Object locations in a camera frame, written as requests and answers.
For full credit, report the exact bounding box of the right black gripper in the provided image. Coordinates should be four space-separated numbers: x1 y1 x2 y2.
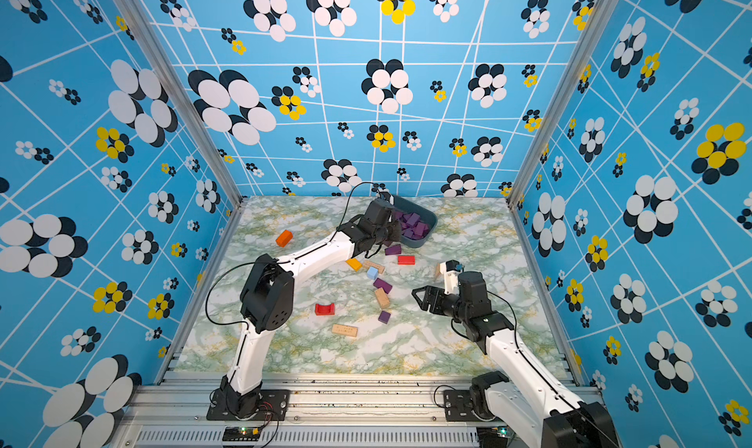
413 285 471 323

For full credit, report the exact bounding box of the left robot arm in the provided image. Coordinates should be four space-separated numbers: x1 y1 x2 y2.
213 193 401 420

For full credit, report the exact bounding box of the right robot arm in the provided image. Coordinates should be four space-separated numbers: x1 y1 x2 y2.
411 270 619 447

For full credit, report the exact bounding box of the purple wedge near bin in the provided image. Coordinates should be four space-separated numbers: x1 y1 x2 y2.
385 244 403 256

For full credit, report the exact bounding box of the dark teal storage bin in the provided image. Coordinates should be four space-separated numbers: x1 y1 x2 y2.
387 195 438 248

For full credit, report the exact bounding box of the yellow long brick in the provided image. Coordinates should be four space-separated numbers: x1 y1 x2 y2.
346 258 362 272

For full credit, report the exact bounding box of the engraved natural wood brick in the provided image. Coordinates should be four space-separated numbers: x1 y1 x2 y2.
362 260 385 275

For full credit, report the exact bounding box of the red flat brick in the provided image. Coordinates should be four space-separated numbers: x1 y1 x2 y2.
398 255 416 266

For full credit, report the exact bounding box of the natural wood square brick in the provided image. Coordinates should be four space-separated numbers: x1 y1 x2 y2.
374 287 391 309

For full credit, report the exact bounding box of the small purple front cube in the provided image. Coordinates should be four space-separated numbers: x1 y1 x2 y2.
378 311 391 324

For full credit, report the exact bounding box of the purple brick behind wood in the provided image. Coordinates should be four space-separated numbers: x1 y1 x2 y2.
373 279 393 294

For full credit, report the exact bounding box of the orange brick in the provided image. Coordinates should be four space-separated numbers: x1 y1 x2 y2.
275 230 294 247

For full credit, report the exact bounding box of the red arch brick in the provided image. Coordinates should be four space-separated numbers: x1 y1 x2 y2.
315 303 336 317

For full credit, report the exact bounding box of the natural wood brick front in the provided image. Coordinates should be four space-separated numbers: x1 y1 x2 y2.
332 324 358 338

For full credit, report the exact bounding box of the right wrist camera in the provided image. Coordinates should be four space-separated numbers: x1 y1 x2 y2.
439 260 464 294

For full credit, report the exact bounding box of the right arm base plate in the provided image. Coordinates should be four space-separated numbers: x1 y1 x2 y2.
441 389 503 423

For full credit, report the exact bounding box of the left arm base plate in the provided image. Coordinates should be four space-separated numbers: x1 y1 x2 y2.
206 388 291 422

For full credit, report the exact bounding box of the aluminium front rail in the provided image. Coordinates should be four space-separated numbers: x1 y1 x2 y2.
116 376 624 448

